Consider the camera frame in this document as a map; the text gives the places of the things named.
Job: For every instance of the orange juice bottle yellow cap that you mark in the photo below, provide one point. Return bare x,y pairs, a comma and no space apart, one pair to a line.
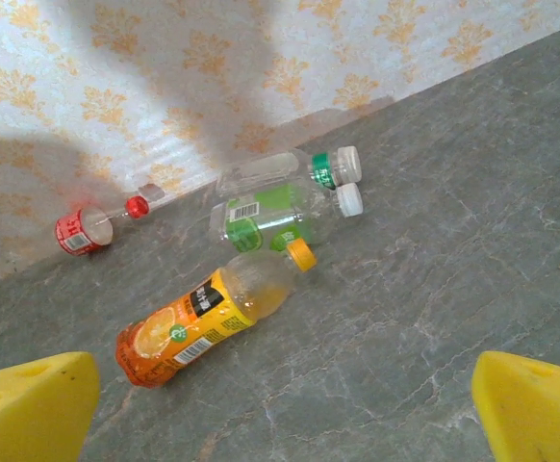
188,327

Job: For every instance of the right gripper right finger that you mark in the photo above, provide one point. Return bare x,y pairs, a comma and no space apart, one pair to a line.
535,414

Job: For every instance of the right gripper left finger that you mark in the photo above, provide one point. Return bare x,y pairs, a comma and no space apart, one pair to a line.
25,414

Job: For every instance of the clear bottle pale green label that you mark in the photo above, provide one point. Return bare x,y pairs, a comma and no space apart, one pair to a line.
270,216

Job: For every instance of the clear bottle green neck band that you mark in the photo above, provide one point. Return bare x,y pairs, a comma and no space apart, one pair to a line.
270,168

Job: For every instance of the clear bottle red label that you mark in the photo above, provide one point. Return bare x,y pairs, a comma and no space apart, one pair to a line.
75,233

